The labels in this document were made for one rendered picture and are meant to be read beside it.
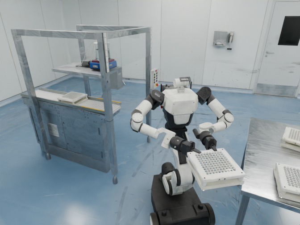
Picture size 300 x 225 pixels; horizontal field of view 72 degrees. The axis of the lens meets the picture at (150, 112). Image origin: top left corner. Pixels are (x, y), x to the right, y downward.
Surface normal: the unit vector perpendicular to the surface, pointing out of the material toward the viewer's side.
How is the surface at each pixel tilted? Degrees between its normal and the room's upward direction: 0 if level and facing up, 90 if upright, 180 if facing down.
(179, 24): 90
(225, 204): 0
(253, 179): 0
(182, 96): 45
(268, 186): 0
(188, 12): 90
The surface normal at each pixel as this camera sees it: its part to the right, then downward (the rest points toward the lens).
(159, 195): 0.00, -0.90
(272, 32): -0.30, 0.41
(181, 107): 0.20, 0.43
